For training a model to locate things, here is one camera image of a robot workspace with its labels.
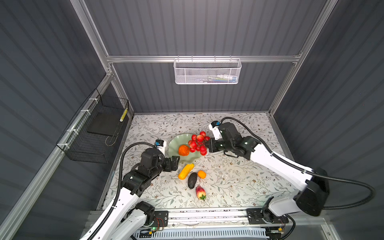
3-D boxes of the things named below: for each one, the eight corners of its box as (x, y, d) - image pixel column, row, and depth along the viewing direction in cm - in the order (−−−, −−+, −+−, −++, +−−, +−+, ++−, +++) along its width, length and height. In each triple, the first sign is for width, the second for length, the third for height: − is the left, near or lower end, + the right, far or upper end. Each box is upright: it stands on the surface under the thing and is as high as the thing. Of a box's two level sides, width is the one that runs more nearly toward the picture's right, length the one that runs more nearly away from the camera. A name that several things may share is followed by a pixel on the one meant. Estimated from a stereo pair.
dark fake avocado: (185, 186, 85) (185, 184, 83) (191, 173, 90) (191, 171, 88) (192, 189, 84) (192, 187, 82) (198, 175, 89) (198, 173, 87)
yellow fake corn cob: (177, 177, 89) (177, 174, 86) (189, 163, 95) (189, 160, 92) (182, 181, 88) (182, 178, 85) (194, 167, 93) (194, 164, 90)
